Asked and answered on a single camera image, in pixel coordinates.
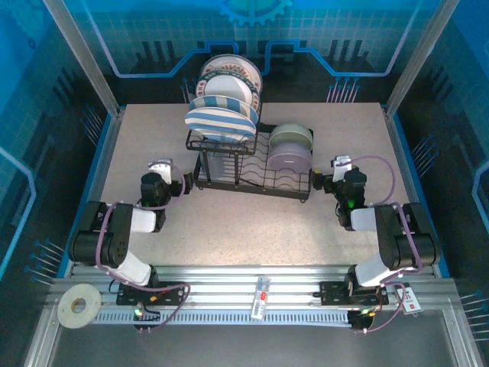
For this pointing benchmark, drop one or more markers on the pale purple bowl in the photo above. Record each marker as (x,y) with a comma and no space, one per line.
(288,158)

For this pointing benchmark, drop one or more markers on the pale green bowl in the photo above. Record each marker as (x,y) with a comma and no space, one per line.
(290,134)

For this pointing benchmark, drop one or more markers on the white plate with lettered rim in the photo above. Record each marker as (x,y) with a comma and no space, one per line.
(223,86)

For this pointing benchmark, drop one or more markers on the large plate with sunburst print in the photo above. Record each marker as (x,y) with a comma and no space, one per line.
(233,63)

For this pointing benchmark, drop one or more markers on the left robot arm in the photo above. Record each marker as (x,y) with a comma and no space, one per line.
(141,221)

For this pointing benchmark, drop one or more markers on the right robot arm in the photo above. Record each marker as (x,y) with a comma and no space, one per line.
(363,219)

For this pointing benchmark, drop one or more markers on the small lit circuit board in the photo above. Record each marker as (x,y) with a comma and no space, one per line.
(363,313)
(139,311)

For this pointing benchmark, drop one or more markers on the white printed card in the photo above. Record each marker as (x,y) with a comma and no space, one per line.
(409,300)

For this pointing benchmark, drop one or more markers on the white tape roll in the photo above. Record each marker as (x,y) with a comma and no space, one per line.
(67,313)

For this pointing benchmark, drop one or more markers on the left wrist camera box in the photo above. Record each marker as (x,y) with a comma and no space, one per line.
(160,170)

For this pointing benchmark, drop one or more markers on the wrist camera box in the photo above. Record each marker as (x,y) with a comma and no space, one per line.
(340,168)
(160,170)

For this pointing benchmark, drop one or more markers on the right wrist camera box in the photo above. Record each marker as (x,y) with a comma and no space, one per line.
(340,168)

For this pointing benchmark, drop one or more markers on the aluminium table side rail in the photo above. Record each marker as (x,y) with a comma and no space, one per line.
(405,172)
(100,172)

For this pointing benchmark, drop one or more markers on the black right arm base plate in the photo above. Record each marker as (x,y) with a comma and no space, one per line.
(332,292)

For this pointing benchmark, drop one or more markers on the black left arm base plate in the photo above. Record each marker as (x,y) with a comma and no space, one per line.
(130,296)

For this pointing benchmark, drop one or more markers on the aluminium front rail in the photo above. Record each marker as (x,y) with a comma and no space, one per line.
(229,290)

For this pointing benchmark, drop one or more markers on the aluminium frame post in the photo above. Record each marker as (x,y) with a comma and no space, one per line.
(418,57)
(83,57)

